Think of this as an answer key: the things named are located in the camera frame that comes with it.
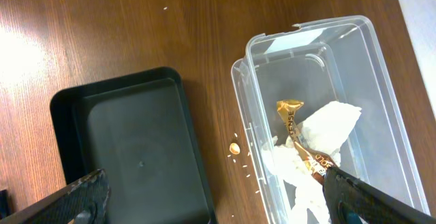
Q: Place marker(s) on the white tissue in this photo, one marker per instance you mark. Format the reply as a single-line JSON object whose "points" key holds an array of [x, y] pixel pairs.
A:
{"points": [[325, 130]]}

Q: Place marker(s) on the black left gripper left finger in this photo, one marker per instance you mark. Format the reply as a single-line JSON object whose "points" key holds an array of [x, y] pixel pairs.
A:
{"points": [[83, 201]]}

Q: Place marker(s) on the gold snack wrapper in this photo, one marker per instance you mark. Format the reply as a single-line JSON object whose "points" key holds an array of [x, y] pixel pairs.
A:
{"points": [[316, 162]]}

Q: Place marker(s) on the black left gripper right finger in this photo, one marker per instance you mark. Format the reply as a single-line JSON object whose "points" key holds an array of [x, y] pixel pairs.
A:
{"points": [[350, 200]]}

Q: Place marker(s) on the nut on table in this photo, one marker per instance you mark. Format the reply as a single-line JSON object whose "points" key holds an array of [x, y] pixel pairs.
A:
{"points": [[234, 148]]}

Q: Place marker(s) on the black rectangular tray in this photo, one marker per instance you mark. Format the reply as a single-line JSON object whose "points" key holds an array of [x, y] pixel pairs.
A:
{"points": [[138, 129]]}

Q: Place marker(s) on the clear plastic waste bin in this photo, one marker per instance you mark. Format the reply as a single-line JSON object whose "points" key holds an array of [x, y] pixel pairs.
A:
{"points": [[322, 92]]}

